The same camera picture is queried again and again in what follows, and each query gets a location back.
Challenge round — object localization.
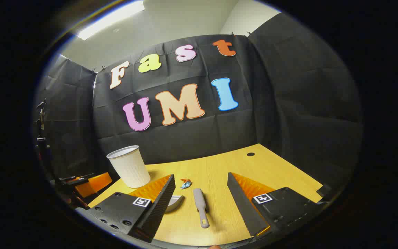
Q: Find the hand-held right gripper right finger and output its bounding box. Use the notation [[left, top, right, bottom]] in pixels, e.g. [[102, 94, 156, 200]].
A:
[[227, 172, 324, 237]]

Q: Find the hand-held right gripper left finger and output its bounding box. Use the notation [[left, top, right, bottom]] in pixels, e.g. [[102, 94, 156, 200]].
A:
[[89, 175, 176, 242]]

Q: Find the grey dustpan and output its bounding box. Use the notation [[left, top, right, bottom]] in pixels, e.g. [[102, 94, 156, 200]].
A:
[[166, 195, 185, 212]]

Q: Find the white ribbed garbage bin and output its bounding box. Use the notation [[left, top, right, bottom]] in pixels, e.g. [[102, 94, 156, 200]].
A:
[[106, 145, 151, 188]]

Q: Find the small grey broom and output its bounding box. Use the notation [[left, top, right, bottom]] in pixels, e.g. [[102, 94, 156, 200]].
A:
[[193, 188, 210, 229]]

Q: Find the wooden desktop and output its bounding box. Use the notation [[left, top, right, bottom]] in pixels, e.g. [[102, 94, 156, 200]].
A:
[[88, 144, 324, 247]]

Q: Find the black backdrop cloth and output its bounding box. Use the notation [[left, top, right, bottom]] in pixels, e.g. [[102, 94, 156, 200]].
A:
[[33, 13, 363, 194]]

